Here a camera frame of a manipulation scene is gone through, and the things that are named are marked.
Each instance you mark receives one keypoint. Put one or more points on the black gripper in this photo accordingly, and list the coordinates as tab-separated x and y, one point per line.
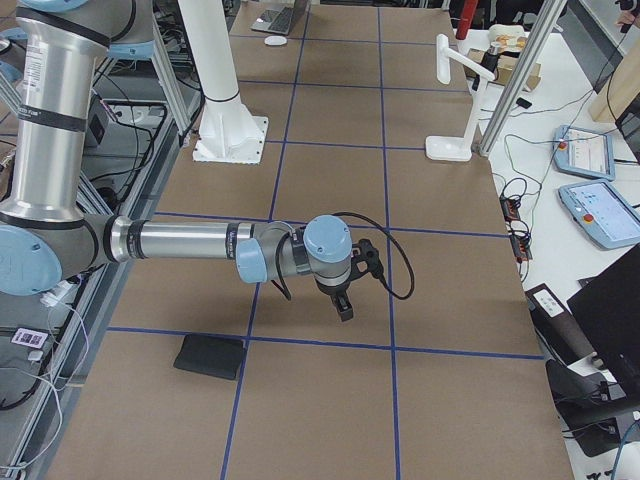
335	292

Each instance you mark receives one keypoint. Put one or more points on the black mouse pad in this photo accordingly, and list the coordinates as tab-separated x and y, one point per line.
212	356

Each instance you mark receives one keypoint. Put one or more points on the grey laptop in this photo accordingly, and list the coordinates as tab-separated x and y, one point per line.
280	19

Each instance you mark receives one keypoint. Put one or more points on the white computer mouse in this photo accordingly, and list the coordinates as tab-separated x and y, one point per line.
275	41

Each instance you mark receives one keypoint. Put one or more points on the near blue teach pendant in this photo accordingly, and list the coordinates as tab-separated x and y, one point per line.
602	213

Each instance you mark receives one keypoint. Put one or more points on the blue teach pendant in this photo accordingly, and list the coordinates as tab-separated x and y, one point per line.
602	213
584	153

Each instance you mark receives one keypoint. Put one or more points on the far blue teach pendant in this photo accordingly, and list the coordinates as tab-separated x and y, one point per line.
584	153

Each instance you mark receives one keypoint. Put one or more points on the black water bottle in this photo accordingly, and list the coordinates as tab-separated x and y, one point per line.
491	58

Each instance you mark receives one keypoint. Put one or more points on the brown cardboard box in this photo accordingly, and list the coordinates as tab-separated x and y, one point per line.
505	68

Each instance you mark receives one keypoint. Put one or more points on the white camera mast pedestal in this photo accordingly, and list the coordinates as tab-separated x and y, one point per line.
228	132

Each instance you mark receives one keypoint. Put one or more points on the aluminium frame post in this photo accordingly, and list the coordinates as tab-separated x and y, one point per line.
547	19

